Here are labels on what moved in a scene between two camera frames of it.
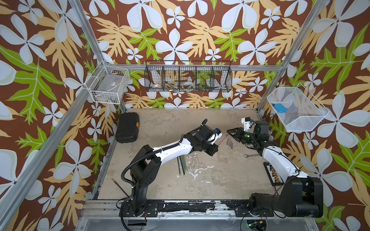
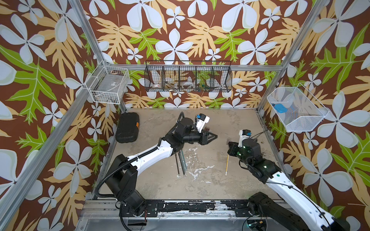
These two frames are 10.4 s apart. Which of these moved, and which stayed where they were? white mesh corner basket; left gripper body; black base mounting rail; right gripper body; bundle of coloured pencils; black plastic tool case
Moved: left gripper body; right gripper body
Stayed: bundle of coloured pencils; black base mounting rail; white mesh corner basket; black plastic tool case
